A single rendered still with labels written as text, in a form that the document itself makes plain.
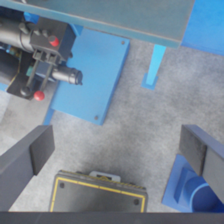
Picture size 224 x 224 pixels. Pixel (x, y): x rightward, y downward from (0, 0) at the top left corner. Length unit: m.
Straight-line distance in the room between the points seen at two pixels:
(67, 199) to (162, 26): 1.23
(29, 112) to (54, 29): 1.11
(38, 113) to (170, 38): 1.34
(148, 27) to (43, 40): 0.37
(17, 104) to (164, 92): 1.38
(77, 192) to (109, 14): 1.14
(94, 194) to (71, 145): 0.55
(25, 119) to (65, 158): 0.52
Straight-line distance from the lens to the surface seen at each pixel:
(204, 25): 1.53
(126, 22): 0.57
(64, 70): 1.17
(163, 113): 1.55
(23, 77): 1.30
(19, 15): 0.97
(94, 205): 1.34
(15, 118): 1.76
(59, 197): 1.40
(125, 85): 1.59
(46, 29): 0.70
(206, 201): 1.56
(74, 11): 0.63
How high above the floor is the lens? 1.52
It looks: 79 degrees down
